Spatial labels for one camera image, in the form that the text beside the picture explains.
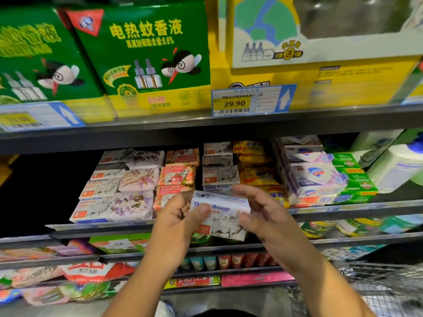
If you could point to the teal packets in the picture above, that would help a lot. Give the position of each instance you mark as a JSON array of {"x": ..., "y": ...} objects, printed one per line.
[{"x": 353, "y": 251}]

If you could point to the person's right hand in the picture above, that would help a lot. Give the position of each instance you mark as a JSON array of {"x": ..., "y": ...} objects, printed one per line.
[{"x": 284, "y": 231}]

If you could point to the green white carton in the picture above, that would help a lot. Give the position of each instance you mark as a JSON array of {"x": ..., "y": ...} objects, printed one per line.
[
  {"x": 109, "y": 243},
  {"x": 142, "y": 241}
]

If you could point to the person's white shoe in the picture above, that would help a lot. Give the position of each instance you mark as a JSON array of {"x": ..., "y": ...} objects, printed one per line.
[{"x": 164, "y": 309}]

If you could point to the white hand sanitizer bottle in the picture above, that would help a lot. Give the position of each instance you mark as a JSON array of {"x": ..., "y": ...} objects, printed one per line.
[
  {"x": 396, "y": 168},
  {"x": 373, "y": 138}
]

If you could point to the stack of floral soap boxes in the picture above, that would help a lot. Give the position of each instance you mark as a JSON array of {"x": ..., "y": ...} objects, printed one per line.
[{"x": 132, "y": 204}]

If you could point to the pink flat pack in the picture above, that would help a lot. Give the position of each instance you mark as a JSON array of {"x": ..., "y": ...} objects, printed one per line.
[{"x": 258, "y": 278}]

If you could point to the stack of white purple soap boxes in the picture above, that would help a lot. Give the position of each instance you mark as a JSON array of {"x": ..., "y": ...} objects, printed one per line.
[{"x": 314, "y": 175}]

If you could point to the stack of yellow soap boxes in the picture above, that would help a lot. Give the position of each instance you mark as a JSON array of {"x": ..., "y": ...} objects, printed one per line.
[{"x": 254, "y": 171}]

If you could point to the row of red tubes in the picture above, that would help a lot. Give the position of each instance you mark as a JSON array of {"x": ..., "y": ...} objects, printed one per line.
[{"x": 248, "y": 259}]

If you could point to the pile of colourful packets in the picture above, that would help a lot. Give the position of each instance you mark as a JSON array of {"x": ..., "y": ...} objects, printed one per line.
[{"x": 39, "y": 287}]

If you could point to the stack of green soap boxes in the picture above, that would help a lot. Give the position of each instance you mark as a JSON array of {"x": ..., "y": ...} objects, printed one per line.
[{"x": 357, "y": 181}]

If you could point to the white blue print soap box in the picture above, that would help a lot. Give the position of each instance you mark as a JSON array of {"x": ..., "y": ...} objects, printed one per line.
[
  {"x": 108, "y": 173},
  {"x": 221, "y": 211},
  {"x": 116, "y": 156},
  {"x": 99, "y": 188},
  {"x": 91, "y": 209}
]

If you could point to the white blue price tag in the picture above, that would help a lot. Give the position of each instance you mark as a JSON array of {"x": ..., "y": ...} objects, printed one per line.
[
  {"x": 36, "y": 116},
  {"x": 254, "y": 100}
]

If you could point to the stack of pink soap boxes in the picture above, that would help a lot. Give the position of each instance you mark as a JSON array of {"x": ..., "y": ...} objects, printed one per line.
[{"x": 175, "y": 175}]

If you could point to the flat yellow box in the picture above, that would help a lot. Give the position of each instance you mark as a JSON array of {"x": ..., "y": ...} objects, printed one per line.
[{"x": 343, "y": 79}]

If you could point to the green box mosquito print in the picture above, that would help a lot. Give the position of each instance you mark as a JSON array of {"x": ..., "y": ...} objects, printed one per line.
[
  {"x": 145, "y": 49},
  {"x": 39, "y": 56}
]

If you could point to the yellow red flat pack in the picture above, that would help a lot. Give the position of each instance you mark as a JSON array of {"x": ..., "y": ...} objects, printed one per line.
[{"x": 191, "y": 282}]

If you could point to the red white packet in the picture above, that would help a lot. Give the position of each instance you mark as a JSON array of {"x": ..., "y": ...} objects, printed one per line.
[{"x": 96, "y": 270}]

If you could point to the person's left hand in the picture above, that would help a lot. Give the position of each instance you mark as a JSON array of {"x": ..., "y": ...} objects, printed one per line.
[{"x": 175, "y": 231}]

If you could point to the person's left forearm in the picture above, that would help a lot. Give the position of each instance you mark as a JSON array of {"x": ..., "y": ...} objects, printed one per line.
[{"x": 142, "y": 290}]

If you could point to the row of blue white tubes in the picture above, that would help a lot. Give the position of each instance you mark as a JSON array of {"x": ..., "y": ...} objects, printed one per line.
[{"x": 198, "y": 262}]

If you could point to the row of pink orange packets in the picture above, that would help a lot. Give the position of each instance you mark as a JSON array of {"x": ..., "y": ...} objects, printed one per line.
[{"x": 46, "y": 251}]

